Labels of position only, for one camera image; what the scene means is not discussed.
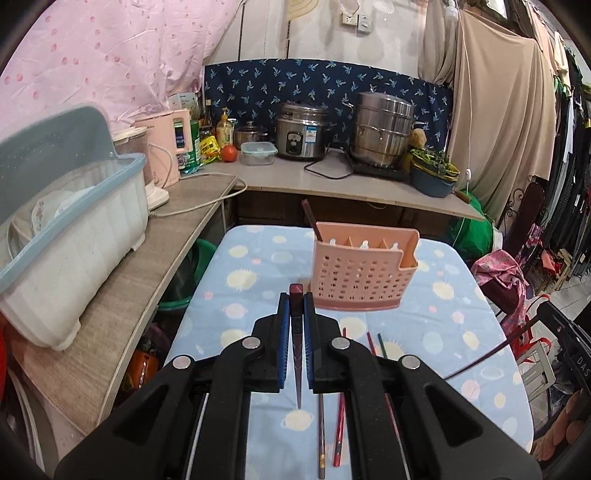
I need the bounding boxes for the yellow dish soap bottle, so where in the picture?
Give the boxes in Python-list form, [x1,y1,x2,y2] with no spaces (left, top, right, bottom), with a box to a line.
[217,108,235,148]

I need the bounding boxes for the black induction cooktop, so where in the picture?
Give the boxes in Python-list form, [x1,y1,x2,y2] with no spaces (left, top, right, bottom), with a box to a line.
[344,157,411,182]

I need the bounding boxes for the dark brown chopstick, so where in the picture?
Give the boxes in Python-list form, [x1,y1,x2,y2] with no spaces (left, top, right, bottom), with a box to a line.
[445,318,536,380]

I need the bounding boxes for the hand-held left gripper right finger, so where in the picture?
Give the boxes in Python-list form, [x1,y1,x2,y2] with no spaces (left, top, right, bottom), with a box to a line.
[302,293,542,480]

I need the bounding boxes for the pink dotted curtain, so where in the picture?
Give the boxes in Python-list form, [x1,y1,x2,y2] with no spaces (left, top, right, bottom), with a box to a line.
[0,0,241,134]

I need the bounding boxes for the large steel steamer pot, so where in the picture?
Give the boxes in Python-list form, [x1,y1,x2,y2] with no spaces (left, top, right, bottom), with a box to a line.
[351,91,415,169]

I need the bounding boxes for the green leafy vegetables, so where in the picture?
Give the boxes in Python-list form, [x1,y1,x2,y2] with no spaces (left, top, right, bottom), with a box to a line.
[411,148,460,178]

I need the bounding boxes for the green tin can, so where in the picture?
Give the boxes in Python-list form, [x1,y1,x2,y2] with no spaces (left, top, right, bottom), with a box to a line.
[189,120,202,171]

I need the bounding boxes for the white floral plate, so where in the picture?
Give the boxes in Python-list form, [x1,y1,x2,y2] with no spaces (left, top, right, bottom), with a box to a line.
[30,189,86,236]

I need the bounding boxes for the white hanging cord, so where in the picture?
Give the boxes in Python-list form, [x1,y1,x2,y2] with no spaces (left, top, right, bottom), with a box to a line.
[455,9,474,195]

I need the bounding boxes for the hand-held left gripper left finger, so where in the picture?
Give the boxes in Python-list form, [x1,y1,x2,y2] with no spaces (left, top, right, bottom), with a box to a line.
[54,292,296,480]

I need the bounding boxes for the yellow snack packet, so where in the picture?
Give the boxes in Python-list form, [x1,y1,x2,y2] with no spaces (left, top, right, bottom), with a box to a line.
[199,136,221,163]

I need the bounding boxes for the pink electric kettle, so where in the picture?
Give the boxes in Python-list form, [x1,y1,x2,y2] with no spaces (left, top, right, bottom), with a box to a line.
[134,109,192,188]

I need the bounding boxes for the navy floral cloth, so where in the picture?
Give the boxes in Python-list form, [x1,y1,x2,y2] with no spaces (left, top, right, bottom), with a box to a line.
[204,58,455,155]

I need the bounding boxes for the light blue dotted tablecloth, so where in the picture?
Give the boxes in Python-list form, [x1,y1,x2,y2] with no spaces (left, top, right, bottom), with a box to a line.
[164,224,536,480]

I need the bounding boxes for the steel rice cooker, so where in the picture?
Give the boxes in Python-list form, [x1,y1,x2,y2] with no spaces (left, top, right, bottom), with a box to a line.
[276,102,328,161]

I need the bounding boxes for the white green carton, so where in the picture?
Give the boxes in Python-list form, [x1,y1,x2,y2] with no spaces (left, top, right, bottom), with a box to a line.
[167,91,200,112]

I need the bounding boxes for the green plastic bag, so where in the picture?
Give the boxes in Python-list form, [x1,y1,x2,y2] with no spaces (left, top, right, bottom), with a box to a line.
[450,194,497,259]

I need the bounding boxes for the beige curtain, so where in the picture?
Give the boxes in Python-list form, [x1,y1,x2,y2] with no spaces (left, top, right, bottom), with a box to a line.
[418,0,561,229]

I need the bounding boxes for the dark maroon chopstick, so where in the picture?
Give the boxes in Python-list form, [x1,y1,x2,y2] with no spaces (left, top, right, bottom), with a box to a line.
[288,283,306,411]

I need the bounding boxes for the blue plastic basin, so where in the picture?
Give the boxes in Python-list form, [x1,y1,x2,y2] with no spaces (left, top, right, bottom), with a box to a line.
[410,161,461,199]

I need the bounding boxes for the black power cable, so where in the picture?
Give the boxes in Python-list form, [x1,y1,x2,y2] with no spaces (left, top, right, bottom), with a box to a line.
[304,148,354,180]

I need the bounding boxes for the hanging dark clothes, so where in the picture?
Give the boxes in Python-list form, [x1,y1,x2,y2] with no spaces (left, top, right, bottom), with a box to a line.
[545,28,591,278]

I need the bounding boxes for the glass food container blue lid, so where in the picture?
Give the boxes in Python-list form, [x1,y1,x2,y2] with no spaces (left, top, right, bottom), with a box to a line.
[240,141,278,167]

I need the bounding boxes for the small steel lidded pot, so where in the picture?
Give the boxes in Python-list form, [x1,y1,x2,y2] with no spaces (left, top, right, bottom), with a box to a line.
[233,121,269,148]

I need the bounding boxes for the pink perforated utensil holder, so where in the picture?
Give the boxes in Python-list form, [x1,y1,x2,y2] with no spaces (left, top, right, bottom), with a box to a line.
[312,222,421,312]

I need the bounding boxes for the white dish drainer blue lid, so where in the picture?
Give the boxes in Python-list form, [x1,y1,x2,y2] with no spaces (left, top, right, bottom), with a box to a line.
[0,105,151,352]

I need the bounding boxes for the white power cable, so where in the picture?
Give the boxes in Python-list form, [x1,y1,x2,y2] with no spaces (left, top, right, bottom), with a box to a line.
[148,172,249,219]

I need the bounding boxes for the red patterned chopstick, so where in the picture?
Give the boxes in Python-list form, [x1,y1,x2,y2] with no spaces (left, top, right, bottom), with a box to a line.
[333,392,346,468]

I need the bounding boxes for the dark wooden chair back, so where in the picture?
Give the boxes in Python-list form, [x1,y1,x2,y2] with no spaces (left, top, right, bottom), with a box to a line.
[508,182,546,259]

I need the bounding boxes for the green plastic basin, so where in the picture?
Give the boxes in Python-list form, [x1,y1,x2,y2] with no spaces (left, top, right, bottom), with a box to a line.
[159,239,218,312]

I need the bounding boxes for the pink floral cloth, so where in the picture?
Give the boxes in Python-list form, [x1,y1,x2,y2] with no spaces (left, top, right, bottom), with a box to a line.
[471,249,529,324]

